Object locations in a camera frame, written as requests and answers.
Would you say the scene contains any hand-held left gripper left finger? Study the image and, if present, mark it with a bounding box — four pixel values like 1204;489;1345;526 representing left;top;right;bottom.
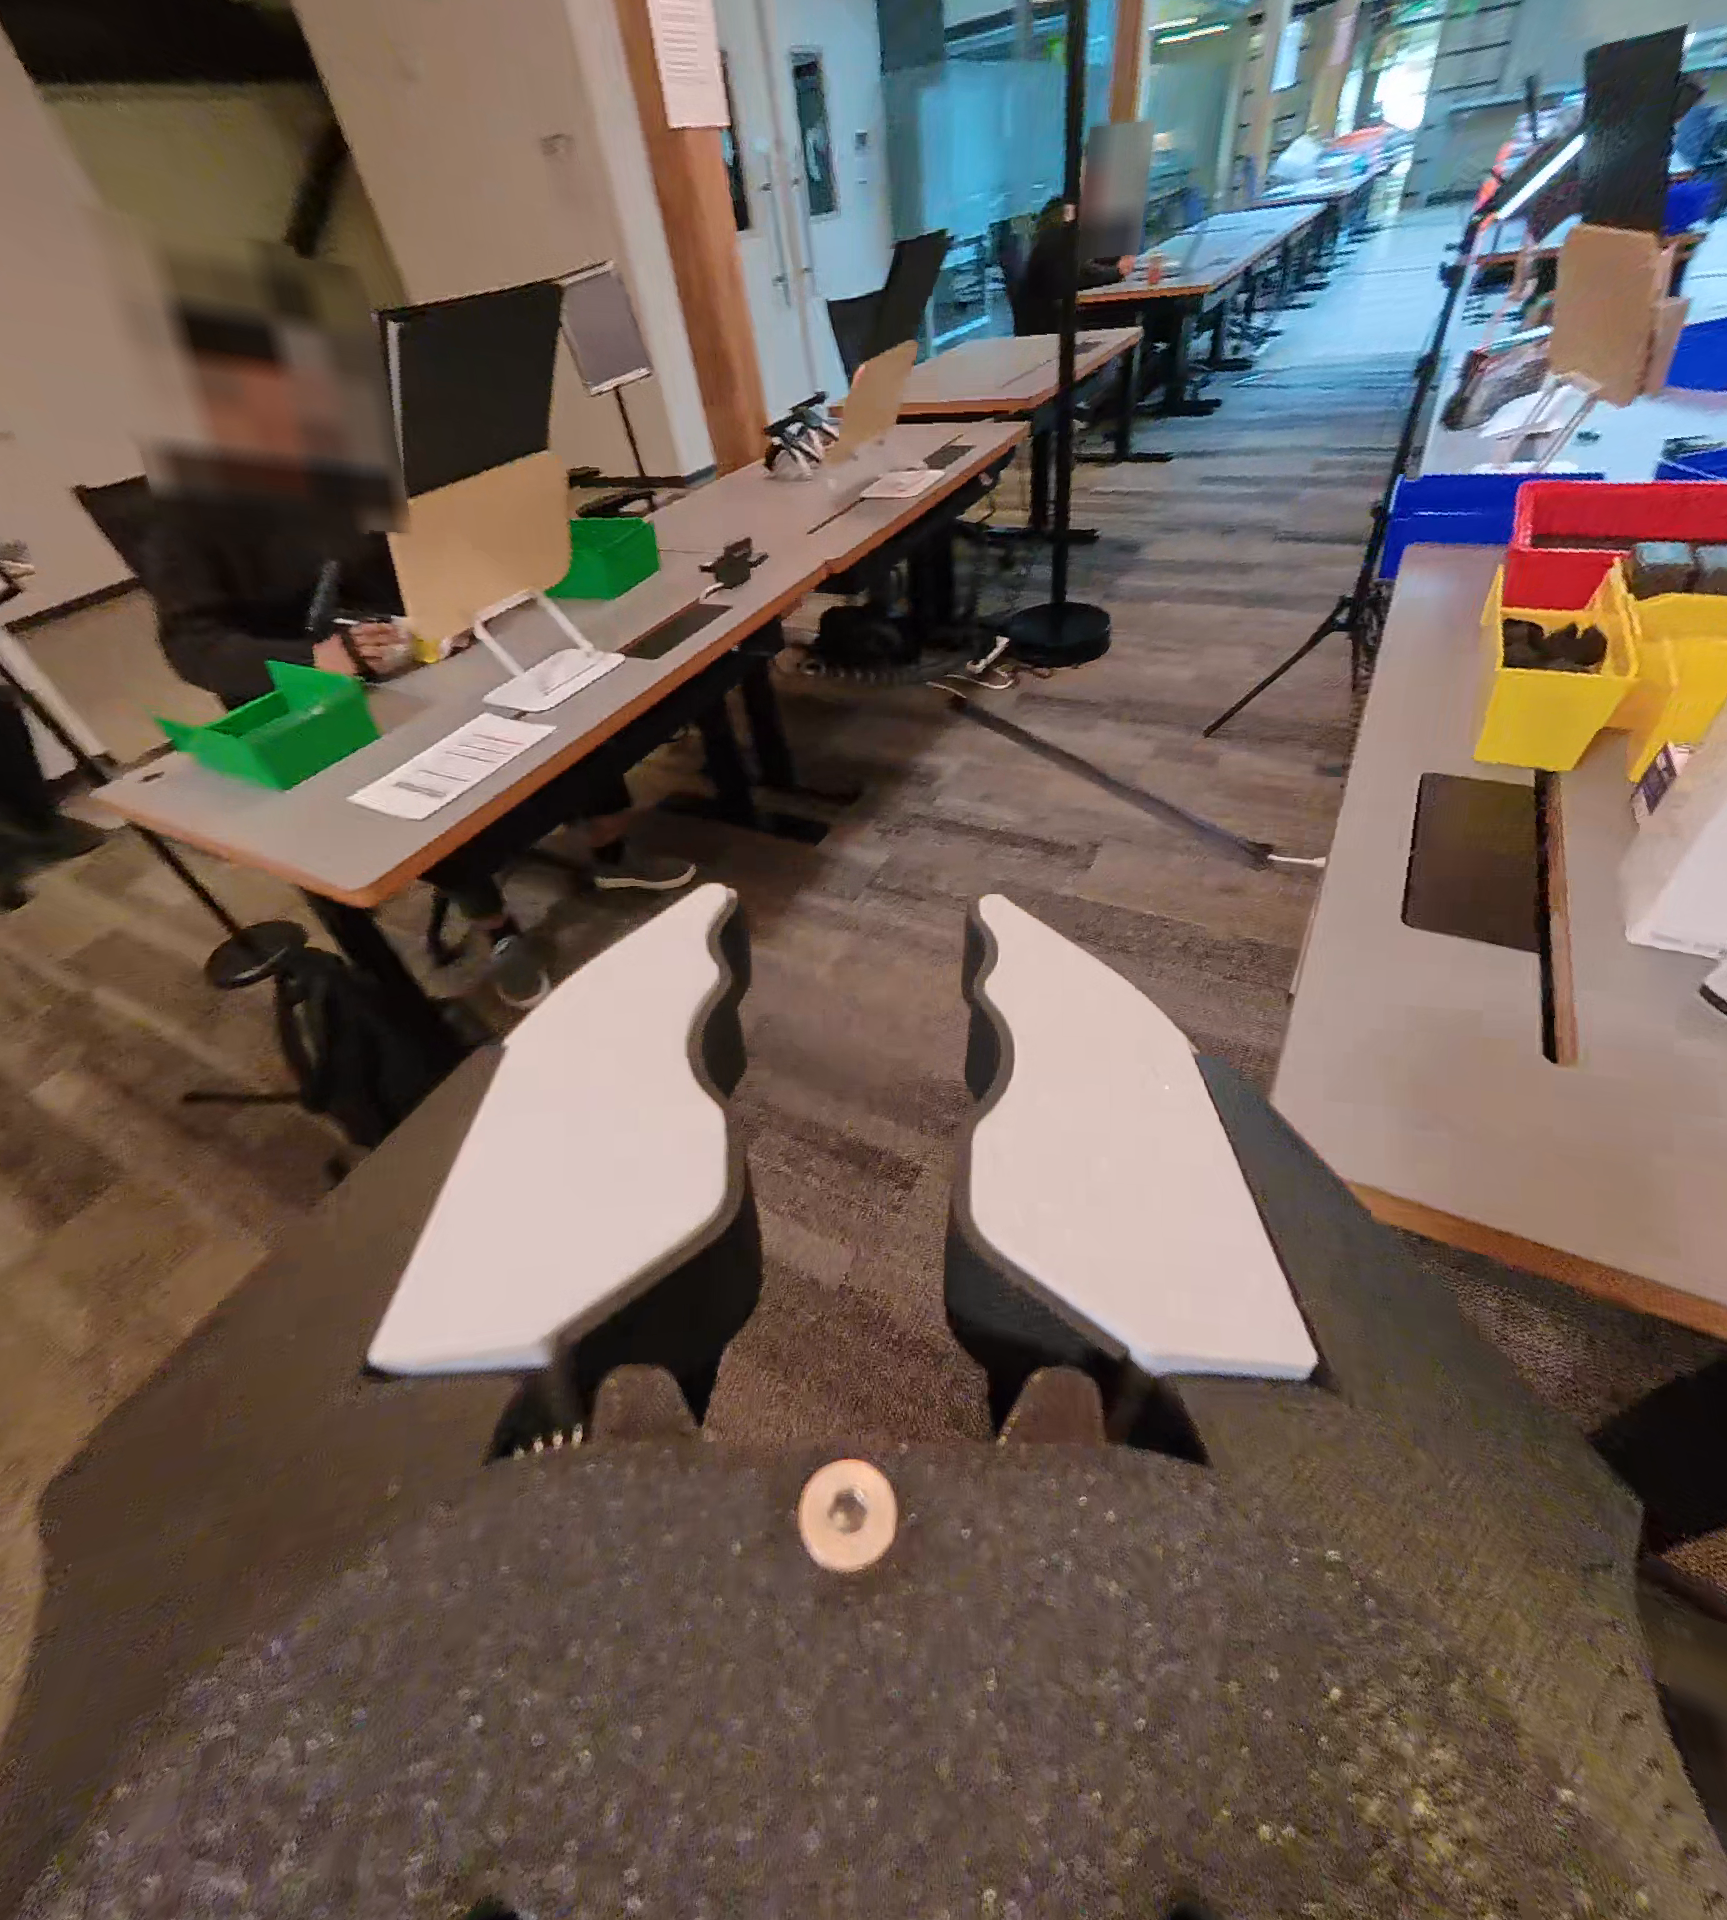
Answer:
363;884;768;1435

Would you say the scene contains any black pole stand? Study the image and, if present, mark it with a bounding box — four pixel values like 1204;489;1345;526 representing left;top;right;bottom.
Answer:
1006;0;1122;664

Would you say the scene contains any wooden column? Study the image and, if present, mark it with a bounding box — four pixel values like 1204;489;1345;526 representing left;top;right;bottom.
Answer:
615;0;771;466

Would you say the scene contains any grey wood-edged desk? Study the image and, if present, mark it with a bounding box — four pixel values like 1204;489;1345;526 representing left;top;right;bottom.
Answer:
1275;393;1727;1364

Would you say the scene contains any yellow storage bin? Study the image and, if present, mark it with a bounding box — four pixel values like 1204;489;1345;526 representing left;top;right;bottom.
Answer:
1476;557;1645;767
1615;586;1727;753

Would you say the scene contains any black flag panel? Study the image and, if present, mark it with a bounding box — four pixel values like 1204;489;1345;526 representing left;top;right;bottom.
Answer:
381;279;565;496

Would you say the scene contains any light wooden board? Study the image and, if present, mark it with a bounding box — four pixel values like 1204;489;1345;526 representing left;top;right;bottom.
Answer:
832;338;918;448
392;448;574;631

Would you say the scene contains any white booklet stand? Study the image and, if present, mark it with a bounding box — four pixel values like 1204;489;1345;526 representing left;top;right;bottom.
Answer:
484;586;626;714

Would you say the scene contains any black tripod stand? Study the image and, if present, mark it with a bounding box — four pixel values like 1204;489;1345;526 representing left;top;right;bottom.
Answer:
1204;182;1498;735

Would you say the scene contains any white paper sheet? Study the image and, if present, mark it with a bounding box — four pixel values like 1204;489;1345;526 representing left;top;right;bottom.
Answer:
349;714;558;824

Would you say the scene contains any blue storage bin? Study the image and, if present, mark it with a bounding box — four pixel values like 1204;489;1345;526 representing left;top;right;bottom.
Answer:
1373;474;1527;572

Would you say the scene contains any long grey desk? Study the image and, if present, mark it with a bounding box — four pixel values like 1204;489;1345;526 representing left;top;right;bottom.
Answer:
84;414;1033;1008

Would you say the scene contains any green storage bin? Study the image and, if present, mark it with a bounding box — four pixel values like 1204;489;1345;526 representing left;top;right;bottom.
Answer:
158;659;379;790
547;518;660;602

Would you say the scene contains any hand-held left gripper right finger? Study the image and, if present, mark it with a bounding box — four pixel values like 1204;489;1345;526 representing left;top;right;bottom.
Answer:
945;898;1323;1449

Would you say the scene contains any red storage bin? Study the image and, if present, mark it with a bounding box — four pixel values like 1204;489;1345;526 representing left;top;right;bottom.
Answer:
1505;480;1727;615

